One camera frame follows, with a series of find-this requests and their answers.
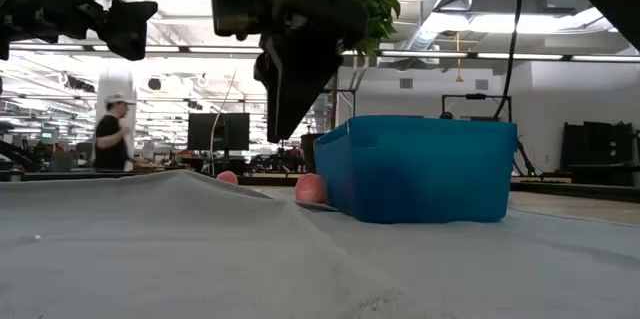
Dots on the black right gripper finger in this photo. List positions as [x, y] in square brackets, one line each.
[305, 89]
[264, 69]

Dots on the pink toy peach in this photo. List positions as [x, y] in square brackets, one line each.
[227, 178]
[311, 189]

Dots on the blue plastic tupperware container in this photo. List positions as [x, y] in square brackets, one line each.
[425, 174]

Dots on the white building pillar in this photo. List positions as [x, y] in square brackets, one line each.
[116, 84]

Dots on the black round ceiling spotlight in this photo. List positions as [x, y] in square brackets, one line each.
[154, 84]

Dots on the black computer monitor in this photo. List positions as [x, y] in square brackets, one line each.
[200, 131]

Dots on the person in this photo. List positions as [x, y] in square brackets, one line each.
[107, 144]
[446, 115]

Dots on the grey cloth mat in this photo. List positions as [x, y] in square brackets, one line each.
[200, 259]

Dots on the black cabinet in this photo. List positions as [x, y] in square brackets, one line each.
[597, 149]

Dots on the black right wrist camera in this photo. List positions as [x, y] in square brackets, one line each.
[237, 6]

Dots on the black aluminium table frame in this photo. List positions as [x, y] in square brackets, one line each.
[575, 193]

